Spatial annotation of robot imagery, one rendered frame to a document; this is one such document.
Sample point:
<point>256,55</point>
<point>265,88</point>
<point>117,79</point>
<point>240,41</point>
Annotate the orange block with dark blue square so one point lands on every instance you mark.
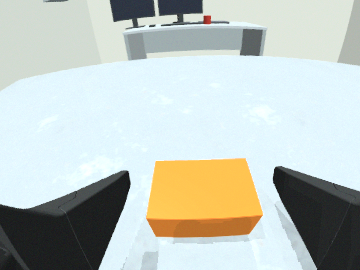
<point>202,198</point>

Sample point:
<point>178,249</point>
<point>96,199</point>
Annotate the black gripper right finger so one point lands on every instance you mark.
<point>327,216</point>

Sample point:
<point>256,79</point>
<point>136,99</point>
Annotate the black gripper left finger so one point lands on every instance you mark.
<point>71,232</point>

